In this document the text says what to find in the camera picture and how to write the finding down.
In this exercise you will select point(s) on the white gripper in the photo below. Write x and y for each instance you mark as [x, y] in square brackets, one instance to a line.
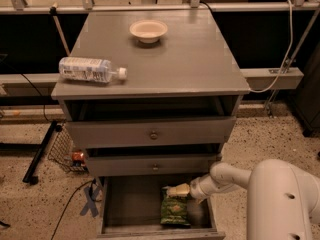
[196, 188]

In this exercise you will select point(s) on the green jalapeno chip bag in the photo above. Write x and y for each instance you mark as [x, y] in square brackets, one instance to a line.
[174, 207]

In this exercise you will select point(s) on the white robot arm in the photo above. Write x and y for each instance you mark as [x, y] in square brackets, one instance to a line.
[283, 201]

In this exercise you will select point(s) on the grey open bottom drawer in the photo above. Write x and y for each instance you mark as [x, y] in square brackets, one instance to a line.
[131, 210]

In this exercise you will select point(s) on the grey top drawer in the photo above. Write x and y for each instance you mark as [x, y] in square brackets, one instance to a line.
[160, 132]

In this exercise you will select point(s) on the grey middle drawer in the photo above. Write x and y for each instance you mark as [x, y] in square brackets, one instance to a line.
[150, 164]

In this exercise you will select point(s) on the grey wooden drawer cabinet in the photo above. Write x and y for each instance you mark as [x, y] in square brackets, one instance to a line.
[189, 73]

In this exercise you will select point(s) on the blue tape cross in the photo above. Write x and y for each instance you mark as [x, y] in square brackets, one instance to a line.
[90, 206]

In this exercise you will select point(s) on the orange soda can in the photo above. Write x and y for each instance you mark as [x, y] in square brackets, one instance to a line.
[77, 156]

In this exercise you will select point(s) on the black metal bar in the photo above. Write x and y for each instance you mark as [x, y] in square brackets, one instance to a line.
[29, 177]

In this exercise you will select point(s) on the clear plastic water bottle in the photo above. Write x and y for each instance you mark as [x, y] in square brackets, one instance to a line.
[90, 70]

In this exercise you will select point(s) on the white paper bowl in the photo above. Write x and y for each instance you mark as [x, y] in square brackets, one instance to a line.
[148, 31]

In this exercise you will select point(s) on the wooden stick black tip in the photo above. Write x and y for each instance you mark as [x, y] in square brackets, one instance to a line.
[53, 13]

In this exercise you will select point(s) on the wire mesh basket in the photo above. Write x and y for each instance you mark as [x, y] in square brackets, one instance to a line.
[60, 150]

